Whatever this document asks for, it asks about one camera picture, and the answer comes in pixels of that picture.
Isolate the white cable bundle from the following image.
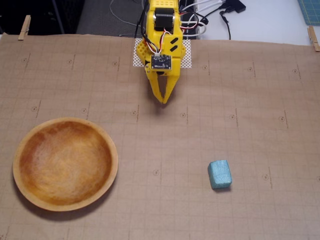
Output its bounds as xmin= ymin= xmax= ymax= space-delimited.
xmin=179 ymin=0 xmax=227 ymax=13

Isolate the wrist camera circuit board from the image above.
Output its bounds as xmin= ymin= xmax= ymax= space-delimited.
xmin=150 ymin=53 xmax=173 ymax=71

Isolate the camera board wire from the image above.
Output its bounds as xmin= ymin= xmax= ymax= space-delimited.
xmin=149 ymin=29 xmax=174 ymax=56

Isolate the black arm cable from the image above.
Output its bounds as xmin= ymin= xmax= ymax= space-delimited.
xmin=134 ymin=0 xmax=151 ymax=42

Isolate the dark metal furniture leg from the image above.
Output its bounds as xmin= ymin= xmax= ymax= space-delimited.
xmin=52 ymin=0 xmax=66 ymax=35

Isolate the green cutting mat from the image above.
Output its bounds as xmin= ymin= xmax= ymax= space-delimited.
xmin=297 ymin=0 xmax=320 ymax=26

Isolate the thin white cable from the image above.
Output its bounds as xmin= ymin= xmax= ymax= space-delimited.
xmin=107 ymin=0 xmax=141 ymax=26

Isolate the blue block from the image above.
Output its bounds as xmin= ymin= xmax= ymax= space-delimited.
xmin=207 ymin=159 xmax=233 ymax=191

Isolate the gridded kraft wrapping paper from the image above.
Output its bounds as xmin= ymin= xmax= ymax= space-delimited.
xmin=0 ymin=33 xmax=320 ymax=240

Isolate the wooden clothespin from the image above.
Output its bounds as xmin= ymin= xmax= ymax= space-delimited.
xmin=306 ymin=25 xmax=320 ymax=53
xmin=17 ymin=14 xmax=32 ymax=41

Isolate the white mesh mat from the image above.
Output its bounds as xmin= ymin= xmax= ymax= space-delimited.
xmin=132 ymin=38 xmax=193 ymax=69

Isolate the red white black servo wire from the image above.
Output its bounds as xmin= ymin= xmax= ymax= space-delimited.
xmin=179 ymin=13 xmax=210 ymax=35

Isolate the black cable with plug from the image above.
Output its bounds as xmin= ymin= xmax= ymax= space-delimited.
xmin=219 ymin=9 xmax=232 ymax=41

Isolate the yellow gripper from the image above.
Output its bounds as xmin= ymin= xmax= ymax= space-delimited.
xmin=136 ymin=31 xmax=187 ymax=105

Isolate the round wooden bowl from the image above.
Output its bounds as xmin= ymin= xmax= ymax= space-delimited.
xmin=12 ymin=116 xmax=119 ymax=213

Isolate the black usb hub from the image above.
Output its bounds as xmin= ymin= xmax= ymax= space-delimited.
xmin=223 ymin=0 xmax=247 ymax=14

